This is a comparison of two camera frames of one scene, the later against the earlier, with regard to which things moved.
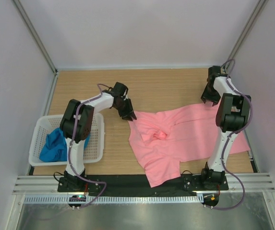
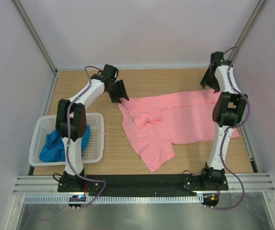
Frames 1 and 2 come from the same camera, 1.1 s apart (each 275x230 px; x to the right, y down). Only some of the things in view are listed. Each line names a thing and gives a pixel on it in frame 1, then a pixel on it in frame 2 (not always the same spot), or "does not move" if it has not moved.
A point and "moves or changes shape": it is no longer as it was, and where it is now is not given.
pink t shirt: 163,139 moves or changes shape
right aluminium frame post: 257,12 does not move
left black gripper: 129,113 → 122,94
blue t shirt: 55,149 does not move
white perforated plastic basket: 94,153 does not move
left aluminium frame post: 35,35 does not move
